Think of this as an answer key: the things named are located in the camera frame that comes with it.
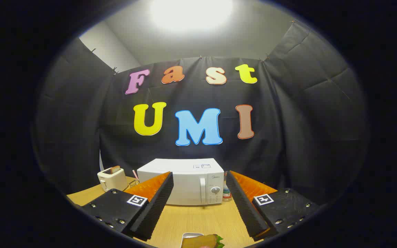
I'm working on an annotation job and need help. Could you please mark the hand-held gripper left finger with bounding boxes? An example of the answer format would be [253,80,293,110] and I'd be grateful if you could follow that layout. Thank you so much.
[80,171,174,241]

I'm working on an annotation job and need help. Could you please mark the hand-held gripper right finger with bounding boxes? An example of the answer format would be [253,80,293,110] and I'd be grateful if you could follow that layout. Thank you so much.
[225,170,320,241]

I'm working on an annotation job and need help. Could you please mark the white microwave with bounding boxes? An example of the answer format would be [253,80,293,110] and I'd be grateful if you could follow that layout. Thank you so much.
[137,158,225,206]

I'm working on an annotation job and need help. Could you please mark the sandwich with green lettuce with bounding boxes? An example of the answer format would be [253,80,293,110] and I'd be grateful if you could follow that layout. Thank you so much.
[181,234,225,248]

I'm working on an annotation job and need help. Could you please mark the clear plastic bottle red label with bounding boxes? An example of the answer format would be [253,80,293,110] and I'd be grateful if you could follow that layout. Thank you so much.
[222,171,233,202]

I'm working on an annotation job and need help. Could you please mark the white rectangular tray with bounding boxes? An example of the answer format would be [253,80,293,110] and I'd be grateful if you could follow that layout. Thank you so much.
[181,232,205,248]

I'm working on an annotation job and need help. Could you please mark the cream toaster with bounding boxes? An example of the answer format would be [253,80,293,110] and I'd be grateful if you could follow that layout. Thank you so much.
[97,168,128,192]

